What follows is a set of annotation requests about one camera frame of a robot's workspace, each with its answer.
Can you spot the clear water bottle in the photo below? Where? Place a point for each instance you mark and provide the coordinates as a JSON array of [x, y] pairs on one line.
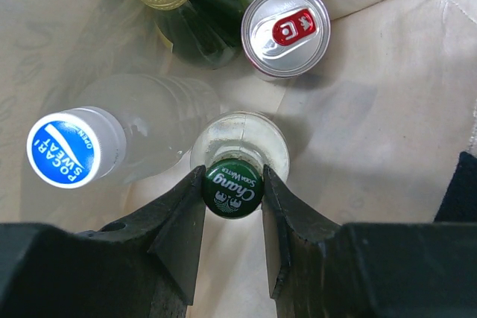
[[125, 127]]

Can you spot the clear Chang soda bottle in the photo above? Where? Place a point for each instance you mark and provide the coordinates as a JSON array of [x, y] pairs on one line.
[[235, 147]]

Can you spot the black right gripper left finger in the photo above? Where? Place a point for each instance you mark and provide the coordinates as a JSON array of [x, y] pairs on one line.
[[168, 229]]

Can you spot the green gold-capped glass bottle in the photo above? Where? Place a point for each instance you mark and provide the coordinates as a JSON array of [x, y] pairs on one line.
[[202, 33]]

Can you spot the beige canvas tote bag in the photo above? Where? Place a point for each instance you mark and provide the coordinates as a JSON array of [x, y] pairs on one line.
[[374, 130]]

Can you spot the red bull can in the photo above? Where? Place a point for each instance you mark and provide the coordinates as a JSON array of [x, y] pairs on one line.
[[283, 39]]

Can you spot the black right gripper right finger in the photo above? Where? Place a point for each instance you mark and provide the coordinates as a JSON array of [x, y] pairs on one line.
[[295, 235]]

